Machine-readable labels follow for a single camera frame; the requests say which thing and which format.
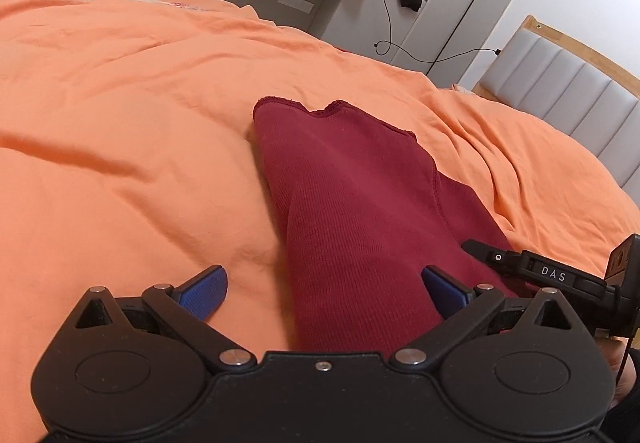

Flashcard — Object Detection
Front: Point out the dark red knit sweater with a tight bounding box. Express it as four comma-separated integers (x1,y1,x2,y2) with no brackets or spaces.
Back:
253,96,526,354

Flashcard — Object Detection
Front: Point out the orange bed blanket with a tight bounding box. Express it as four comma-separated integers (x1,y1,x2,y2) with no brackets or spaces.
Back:
1,0,639,442

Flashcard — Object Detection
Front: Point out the grey padded wooden headboard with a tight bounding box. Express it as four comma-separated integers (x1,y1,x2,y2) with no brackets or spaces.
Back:
473,15,640,202

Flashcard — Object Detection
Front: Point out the black charging cable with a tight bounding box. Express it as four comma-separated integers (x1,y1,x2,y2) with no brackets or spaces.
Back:
373,0,504,65

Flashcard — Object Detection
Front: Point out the white wall socket plate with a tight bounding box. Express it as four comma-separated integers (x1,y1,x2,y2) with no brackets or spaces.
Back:
278,0,314,14

